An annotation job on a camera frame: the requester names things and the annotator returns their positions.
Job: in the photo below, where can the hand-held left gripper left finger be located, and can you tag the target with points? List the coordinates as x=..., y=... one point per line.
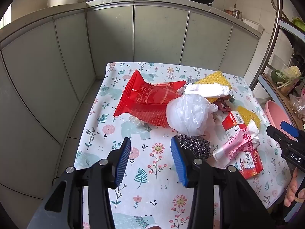
x=122, y=162

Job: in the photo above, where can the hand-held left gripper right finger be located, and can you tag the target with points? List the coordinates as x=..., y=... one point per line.
x=178, y=164

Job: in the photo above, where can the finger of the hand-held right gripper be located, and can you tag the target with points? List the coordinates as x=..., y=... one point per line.
x=289, y=127

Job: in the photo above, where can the pink plastic bin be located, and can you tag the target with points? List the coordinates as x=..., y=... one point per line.
x=276, y=114

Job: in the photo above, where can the steel wool scrubber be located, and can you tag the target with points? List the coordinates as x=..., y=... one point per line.
x=197, y=146

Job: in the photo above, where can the small yellow sponge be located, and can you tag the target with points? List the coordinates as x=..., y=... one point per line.
x=247, y=115

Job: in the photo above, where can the red printed box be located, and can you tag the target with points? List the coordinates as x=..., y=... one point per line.
x=250, y=165

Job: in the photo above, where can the white plastic bag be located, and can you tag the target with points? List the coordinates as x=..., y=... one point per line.
x=188, y=114

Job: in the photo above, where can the pink and white tube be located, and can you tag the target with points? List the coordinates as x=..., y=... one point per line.
x=238, y=140

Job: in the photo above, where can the red and white carton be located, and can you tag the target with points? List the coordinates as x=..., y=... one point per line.
x=231, y=122

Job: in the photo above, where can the dark brown wrapper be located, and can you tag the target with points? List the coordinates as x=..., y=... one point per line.
x=222, y=106

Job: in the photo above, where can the white paper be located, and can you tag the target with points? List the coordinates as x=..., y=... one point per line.
x=205, y=90

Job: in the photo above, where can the person's right hand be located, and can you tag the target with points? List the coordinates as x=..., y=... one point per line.
x=292, y=188

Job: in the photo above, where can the clear plastic bag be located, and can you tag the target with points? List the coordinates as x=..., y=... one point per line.
x=296, y=102

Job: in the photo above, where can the green scallions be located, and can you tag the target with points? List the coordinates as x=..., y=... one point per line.
x=284, y=82

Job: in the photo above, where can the cauliflower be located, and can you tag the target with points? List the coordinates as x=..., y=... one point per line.
x=294, y=71

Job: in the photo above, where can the red snack bag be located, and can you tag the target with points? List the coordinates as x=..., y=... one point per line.
x=147, y=100

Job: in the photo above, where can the black appliance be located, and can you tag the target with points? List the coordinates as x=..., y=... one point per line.
x=299, y=59

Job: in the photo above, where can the large yellow sponge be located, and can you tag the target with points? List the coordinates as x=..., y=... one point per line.
x=214, y=79

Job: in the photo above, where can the green plastic basket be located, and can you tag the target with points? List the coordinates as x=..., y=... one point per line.
x=299, y=22

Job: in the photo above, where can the grey kitchen cabinet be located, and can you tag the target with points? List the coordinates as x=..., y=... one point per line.
x=71, y=64

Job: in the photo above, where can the metal shelf rack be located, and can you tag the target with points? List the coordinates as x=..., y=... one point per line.
x=277, y=16

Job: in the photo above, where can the steel kettle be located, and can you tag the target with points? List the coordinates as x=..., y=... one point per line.
x=237, y=13

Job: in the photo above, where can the copper pot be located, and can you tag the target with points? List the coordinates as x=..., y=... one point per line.
x=228, y=12

